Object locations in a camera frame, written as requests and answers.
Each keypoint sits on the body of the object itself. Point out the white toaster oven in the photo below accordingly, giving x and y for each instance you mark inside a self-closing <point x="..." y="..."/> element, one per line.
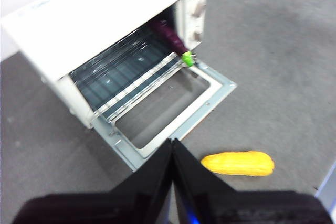
<point x="92" y="11"/>

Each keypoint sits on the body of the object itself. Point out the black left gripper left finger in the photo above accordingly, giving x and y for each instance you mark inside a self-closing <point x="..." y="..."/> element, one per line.
<point x="131" y="200"/>

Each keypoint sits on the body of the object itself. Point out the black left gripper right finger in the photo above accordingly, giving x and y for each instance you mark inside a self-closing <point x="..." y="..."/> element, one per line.
<point x="223" y="205"/>

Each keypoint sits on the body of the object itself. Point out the yellow corn cob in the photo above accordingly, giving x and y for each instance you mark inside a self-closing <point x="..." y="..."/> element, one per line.
<point x="239" y="163"/>

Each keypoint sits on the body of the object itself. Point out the purple eggplant with green stem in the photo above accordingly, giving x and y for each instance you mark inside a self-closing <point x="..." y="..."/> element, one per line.
<point x="172" y="39"/>

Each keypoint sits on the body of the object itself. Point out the beige oven knob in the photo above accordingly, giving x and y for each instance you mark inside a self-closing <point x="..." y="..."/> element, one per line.
<point x="197" y="36"/>
<point x="198" y="9"/>

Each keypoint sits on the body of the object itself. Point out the glass oven door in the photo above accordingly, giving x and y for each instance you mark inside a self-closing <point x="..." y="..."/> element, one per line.
<point x="220" y="87"/>

